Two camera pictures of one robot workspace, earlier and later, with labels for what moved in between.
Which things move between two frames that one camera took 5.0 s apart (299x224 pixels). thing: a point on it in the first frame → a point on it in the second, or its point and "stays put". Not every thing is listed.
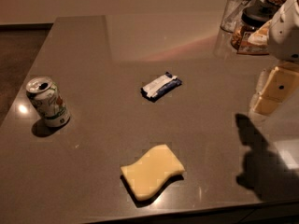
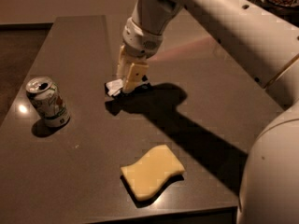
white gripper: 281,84 → 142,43
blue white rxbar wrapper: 161,87 → 114,87
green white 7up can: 45,98 stays put
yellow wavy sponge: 145,175 stays put
